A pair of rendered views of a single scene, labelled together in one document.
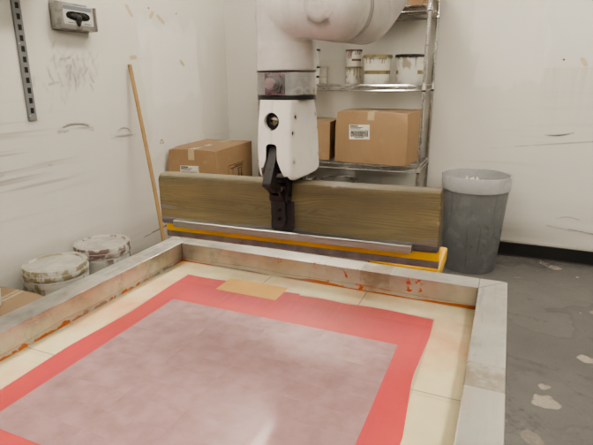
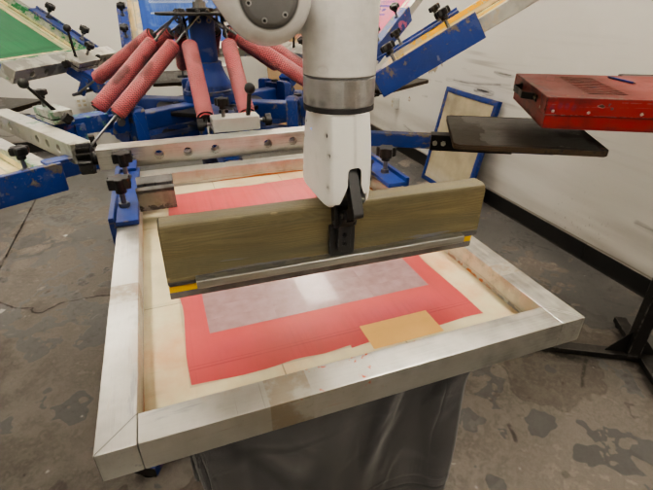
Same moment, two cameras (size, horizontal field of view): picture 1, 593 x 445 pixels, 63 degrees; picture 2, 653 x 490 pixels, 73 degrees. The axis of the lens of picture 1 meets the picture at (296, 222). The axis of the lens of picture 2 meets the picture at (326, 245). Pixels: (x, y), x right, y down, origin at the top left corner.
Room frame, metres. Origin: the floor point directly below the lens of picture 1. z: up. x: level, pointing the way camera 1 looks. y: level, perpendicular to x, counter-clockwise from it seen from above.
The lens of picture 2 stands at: (0.99, -0.33, 1.35)
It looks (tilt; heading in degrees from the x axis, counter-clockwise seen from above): 29 degrees down; 137
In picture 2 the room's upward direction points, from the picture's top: straight up
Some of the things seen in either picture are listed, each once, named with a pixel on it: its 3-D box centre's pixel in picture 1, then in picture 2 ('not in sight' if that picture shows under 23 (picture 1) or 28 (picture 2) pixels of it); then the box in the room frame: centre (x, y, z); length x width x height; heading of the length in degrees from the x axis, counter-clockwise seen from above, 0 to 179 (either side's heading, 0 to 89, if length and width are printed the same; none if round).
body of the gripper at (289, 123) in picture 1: (287, 131); (337, 145); (0.64, 0.01, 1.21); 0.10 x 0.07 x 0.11; 157
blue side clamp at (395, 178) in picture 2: not in sight; (369, 171); (0.30, 0.46, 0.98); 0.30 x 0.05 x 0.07; 157
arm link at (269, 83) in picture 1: (284, 83); (336, 87); (0.64, 0.01, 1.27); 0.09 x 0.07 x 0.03; 157
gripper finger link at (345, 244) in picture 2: not in sight; (345, 232); (0.67, 0.00, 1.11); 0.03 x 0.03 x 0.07; 67
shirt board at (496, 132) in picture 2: not in sight; (388, 136); (-0.03, 0.93, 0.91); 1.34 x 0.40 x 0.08; 37
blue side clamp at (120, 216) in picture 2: not in sight; (128, 202); (0.08, -0.05, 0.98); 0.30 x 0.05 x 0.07; 157
